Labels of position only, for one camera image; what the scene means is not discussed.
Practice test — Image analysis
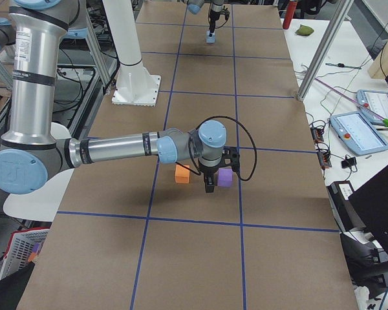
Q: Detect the light blue foam block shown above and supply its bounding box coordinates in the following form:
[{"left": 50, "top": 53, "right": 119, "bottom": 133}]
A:
[{"left": 206, "top": 30, "right": 215, "bottom": 44}]

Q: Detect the orange foam block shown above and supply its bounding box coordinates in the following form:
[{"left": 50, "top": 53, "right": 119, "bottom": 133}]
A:
[{"left": 175, "top": 165, "right": 191, "bottom": 184}]

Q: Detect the green bean bag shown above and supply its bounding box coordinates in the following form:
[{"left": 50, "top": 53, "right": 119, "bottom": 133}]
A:
[{"left": 295, "top": 25, "right": 314, "bottom": 37}]

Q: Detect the aluminium frame post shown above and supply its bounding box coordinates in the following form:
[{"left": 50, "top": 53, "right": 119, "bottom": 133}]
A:
[{"left": 296, "top": 0, "right": 354, "bottom": 101}]

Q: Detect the white chair seat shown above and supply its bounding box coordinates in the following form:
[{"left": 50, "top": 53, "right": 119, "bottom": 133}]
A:
[{"left": 3, "top": 121, "right": 74, "bottom": 223}]

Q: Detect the red bottle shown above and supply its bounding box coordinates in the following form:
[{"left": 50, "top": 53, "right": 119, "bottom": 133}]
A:
[{"left": 283, "top": 0, "right": 297, "bottom": 30}]

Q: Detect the far teach pendant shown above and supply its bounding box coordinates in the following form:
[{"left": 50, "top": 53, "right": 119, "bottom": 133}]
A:
[{"left": 356, "top": 90, "right": 388, "bottom": 125}]

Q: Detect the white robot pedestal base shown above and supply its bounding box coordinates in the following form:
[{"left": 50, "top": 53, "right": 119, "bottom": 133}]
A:
[{"left": 103, "top": 1, "right": 161, "bottom": 107}]

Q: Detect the purple foam block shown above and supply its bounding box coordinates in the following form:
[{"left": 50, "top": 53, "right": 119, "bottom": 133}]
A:
[{"left": 217, "top": 168, "right": 233, "bottom": 187}]

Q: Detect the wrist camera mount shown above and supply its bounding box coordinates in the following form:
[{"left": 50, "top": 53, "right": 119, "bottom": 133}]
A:
[{"left": 219, "top": 146, "right": 240, "bottom": 174}]

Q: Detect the near teach pendant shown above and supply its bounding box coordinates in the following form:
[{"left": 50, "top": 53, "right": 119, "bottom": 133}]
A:
[{"left": 330, "top": 112, "right": 388, "bottom": 156}]

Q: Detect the teach pendant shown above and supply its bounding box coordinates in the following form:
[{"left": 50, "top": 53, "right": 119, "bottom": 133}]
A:
[
  {"left": 356, "top": 90, "right": 388, "bottom": 125},
  {"left": 330, "top": 112, "right": 388, "bottom": 156}
]

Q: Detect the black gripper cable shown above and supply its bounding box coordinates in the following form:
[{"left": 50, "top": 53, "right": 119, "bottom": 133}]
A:
[{"left": 187, "top": 116, "right": 259, "bottom": 181}]

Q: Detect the black laptop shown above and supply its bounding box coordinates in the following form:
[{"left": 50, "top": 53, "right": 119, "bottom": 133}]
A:
[{"left": 349, "top": 165, "right": 388, "bottom": 254}]

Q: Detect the green grabber tool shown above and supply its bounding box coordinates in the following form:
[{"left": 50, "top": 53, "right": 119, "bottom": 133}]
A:
[{"left": 314, "top": 78, "right": 388, "bottom": 128}]

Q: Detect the white perforated basket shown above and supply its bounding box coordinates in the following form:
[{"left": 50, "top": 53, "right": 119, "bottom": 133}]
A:
[{"left": 0, "top": 228, "right": 50, "bottom": 280}]

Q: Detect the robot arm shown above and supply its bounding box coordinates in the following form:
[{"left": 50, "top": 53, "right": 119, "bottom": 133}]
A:
[
  {"left": 182, "top": 0, "right": 224, "bottom": 37},
  {"left": 0, "top": 1, "right": 229, "bottom": 194}
]

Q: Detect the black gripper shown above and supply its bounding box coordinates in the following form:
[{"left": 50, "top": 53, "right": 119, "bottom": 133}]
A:
[
  {"left": 199, "top": 165, "right": 219, "bottom": 193},
  {"left": 208, "top": 10, "right": 221, "bottom": 34}
]

